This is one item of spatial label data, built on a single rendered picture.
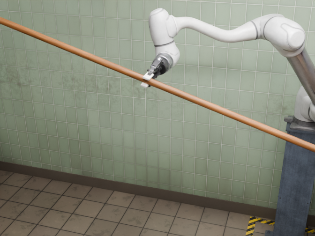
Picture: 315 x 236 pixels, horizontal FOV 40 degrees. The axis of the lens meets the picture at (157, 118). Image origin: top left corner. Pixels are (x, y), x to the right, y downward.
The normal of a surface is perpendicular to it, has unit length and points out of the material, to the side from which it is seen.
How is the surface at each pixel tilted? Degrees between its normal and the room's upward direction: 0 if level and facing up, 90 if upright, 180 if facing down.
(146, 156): 90
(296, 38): 85
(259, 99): 90
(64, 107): 90
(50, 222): 0
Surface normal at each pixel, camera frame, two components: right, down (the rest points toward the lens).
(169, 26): 0.39, 0.21
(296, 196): -0.33, 0.41
